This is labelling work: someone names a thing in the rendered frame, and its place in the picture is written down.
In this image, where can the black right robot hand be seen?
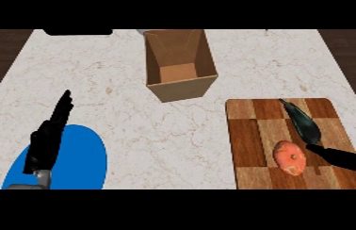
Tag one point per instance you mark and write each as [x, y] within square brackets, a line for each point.
[338, 157]

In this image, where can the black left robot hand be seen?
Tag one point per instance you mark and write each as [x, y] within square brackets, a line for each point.
[46, 139]

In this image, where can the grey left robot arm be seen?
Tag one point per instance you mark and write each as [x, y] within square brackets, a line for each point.
[38, 180]

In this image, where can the wooden cutting board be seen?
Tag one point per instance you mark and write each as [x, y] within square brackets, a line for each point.
[278, 145]

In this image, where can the open cardboard box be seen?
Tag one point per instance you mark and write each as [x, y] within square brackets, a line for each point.
[179, 64]

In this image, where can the blue round plate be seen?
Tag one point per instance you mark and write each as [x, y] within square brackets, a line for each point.
[78, 158]

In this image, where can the black appliance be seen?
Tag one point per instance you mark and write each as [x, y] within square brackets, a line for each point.
[77, 32]

